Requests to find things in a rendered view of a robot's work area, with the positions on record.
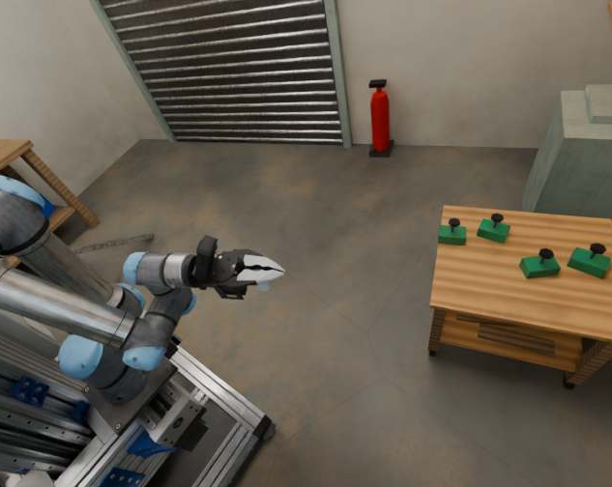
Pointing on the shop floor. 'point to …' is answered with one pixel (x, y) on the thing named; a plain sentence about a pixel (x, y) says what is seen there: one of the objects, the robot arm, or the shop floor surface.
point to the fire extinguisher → (380, 120)
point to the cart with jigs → (531, 288)
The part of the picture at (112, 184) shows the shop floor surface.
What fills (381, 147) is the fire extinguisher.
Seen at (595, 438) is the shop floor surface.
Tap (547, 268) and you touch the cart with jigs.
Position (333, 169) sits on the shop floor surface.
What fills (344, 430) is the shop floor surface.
